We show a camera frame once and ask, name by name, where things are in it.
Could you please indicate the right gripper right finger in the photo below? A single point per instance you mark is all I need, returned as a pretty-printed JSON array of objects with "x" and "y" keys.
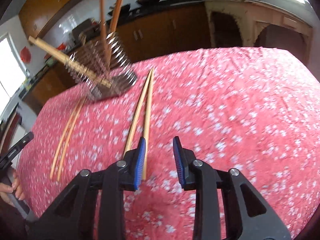
[{"x": 247, "y": 214}]

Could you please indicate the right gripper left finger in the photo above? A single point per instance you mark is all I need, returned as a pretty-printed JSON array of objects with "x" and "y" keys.
[{"x": 92, "y": 204}]

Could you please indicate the lower wooden kitchen cabinets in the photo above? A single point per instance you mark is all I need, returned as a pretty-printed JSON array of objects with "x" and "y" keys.
[{"x": 163, "y": 30}]

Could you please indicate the person's left hand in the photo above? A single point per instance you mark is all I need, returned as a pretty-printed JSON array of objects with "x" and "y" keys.
[{"x": 16, "y": 187}]

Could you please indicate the left window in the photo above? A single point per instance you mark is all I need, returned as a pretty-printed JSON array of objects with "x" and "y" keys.
[{"x": 12, "y": 74}]

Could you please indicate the red floral tablecloth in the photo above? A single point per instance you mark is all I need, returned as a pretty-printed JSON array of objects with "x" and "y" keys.
[{"x": 254, "y": 109}]

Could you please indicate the dark wooden cutting board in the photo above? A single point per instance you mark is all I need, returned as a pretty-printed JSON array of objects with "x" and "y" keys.
[{"x": 80, "y": 28}]

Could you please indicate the old cream side table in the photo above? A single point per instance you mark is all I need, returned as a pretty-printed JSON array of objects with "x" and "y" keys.
[{"x": 252, "y": 23}]

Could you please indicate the red plastic bag on wall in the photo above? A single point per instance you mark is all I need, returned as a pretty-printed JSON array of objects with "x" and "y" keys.
[{"x": 25, "y": 55}]

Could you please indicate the metal wire utensil holder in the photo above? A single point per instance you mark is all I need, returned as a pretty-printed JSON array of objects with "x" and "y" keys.
[{"x": 120, "y": 73}]

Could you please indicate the upper wooden wall cabinets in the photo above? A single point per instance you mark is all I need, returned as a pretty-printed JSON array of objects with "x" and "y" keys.
[{"x": 37, "y": 17}]

